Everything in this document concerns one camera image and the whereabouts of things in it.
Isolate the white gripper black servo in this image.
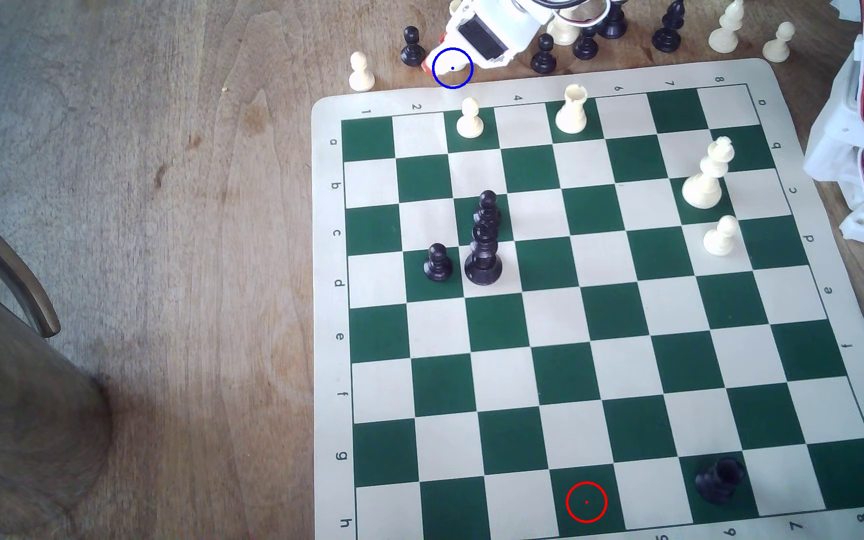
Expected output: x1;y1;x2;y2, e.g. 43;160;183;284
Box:
423;0;546;76

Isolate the white chess pawn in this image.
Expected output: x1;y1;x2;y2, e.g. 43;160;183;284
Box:
455;96;486;140
702;214;741;258
348;51;377;93
762;21;796;64
438;54;474;85

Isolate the black chess pawn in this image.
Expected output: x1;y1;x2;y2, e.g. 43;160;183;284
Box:
573;24;600;62
474;189;503;230
530;33;558;75
423;242;454;284
400;25;427;67

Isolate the white chess piece wide base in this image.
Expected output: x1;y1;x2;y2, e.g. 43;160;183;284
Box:
548;11;582;48

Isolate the white chess rook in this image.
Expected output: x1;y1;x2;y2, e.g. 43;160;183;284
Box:
555;84;590;136

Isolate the black chess piece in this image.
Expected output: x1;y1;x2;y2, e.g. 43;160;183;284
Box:
598;0;630;40

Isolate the black chess king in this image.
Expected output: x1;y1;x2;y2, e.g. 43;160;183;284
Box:
464;219;504;287

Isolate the black chess bishop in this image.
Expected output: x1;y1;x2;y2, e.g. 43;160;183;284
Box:
651;0;687;54

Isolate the white chess bishop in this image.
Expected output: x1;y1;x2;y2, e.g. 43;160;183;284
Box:
708;0;746;54

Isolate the green and white chess mat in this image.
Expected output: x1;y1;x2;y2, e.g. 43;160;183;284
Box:
310;58;864;540

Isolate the dark wooden chair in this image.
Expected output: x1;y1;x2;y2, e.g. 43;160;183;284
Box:
0;183;115;537

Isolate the white looped cable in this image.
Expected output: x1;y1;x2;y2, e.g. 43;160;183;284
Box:
529;0;615;30

